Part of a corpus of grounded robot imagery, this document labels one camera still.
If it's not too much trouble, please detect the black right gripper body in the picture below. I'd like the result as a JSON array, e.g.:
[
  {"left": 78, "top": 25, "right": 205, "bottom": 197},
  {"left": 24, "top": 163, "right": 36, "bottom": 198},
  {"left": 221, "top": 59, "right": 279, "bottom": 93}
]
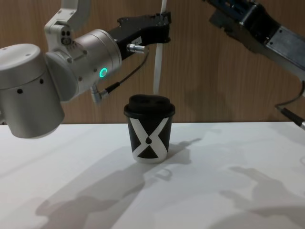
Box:
[{"left": 240, "top": 4, "right": 305, "bottom": 84}]

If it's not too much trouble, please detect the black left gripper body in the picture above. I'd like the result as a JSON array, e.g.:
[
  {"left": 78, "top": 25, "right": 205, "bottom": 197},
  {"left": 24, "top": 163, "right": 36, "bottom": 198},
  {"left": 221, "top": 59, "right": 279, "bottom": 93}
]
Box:
[{"left": 104, "top": 13, "right": 157, "bottom": 60}]

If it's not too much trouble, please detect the white drinking straw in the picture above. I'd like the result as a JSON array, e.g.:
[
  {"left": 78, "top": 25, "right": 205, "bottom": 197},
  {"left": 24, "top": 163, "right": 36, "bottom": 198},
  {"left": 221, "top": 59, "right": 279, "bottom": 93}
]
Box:
[{"left": 153, "top": 0, "right": 168, "bottom": 94}]

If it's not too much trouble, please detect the black plastic cup lid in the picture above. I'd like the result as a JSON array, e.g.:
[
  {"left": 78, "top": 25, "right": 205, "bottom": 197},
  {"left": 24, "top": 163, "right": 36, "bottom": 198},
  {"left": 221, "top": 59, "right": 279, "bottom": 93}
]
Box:
[{"left": 123, "top": 94, "right": 176, "bottom": 120}]

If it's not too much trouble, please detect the black paper cup white cross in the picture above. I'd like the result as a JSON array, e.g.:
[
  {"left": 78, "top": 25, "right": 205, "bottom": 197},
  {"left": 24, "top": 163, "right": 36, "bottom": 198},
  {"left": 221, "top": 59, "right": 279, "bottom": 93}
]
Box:
[{"left": 126, "top": 114, "right": 173, "bottom": 166}]

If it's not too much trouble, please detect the thin dark left gripper cable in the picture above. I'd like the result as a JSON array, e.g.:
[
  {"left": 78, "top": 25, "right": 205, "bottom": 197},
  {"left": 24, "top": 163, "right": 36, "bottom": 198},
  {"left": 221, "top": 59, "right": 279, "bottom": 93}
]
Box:
[{"left": 91, "top": 43, "right": 150, "bottom": 104}]

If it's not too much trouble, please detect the thin dark gripper cable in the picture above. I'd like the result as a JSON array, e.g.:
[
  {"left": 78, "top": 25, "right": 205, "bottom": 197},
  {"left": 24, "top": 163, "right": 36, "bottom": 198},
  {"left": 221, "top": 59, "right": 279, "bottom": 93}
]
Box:
[
  {"left": 274, "top": 80, "right": 305, "bottom": 132},
  {"left": 91, "top": 43, "right": 150, "bottom": 104}
]

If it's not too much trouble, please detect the thin dark right gripper cable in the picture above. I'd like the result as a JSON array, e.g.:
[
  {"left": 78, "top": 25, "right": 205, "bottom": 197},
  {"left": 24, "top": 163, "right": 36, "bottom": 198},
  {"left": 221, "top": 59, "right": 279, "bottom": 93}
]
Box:
[{"left": 274, "top": 80, "right": 305, "bottom": 132}]

